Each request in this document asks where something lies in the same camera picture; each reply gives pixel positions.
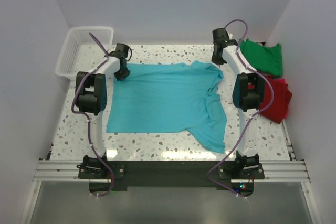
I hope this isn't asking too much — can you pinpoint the turquoise t shirt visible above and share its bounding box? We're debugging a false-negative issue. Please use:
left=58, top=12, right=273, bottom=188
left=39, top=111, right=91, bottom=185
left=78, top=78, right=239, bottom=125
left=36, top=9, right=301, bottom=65
left=106, top=61, right=227, bottom=153

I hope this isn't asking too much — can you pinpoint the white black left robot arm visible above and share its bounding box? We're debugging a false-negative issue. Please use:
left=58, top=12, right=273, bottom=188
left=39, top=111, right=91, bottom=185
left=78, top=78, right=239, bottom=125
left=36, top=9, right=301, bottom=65
left=71, top=43, right=132, bottom=178

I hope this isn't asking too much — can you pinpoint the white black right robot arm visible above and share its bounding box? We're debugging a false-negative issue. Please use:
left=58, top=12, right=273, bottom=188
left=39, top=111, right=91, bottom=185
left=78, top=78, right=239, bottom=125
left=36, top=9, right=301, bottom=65
left=212, top=28, right=265, bottom=178

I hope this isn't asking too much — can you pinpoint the white plastic basket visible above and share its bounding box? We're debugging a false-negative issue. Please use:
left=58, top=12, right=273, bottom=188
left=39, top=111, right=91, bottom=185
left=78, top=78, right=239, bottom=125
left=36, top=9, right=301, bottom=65
left=55, top=26, right=114, bottom=81

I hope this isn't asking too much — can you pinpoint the green folded t shirt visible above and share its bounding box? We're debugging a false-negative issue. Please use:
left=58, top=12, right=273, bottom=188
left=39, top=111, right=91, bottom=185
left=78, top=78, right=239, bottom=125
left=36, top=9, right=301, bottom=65
left=240, top=39, right=283, bottom=77

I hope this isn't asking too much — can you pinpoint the red folded t shirt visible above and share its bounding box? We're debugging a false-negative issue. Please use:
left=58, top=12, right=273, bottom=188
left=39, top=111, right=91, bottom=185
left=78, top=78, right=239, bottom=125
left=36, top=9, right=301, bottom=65
left=260, top=76, right=280, bottom=124

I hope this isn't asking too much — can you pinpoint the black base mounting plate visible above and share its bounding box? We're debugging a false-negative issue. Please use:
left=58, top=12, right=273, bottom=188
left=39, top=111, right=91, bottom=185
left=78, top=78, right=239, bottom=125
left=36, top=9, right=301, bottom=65
left=77, top=157, right=265, bottom=197

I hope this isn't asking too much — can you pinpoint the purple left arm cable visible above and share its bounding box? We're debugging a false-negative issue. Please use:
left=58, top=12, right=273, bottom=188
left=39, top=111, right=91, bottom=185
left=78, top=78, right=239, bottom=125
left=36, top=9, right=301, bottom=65
left=71, top=31, right=118, bottom=198

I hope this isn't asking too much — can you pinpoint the aluminium front rail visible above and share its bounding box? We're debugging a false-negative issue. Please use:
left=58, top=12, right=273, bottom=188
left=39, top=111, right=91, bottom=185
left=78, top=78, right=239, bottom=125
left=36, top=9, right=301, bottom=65
left=33, top=161, right=310, bottom=182

